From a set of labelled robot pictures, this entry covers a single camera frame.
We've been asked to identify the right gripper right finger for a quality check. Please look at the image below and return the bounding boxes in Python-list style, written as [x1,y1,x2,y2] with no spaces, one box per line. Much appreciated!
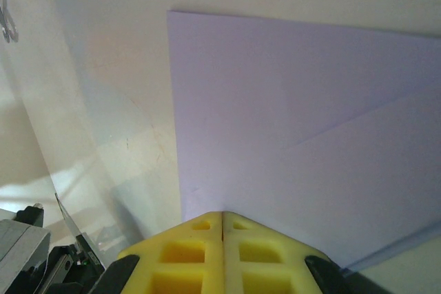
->
[223,211,389,294]

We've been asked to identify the metal tongs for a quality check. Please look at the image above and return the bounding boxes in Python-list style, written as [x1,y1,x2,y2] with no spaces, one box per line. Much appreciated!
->
[0,0,19,43]

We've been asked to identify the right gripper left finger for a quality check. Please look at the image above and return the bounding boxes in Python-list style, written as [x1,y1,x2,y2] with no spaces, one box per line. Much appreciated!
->
[98,210,225,294]

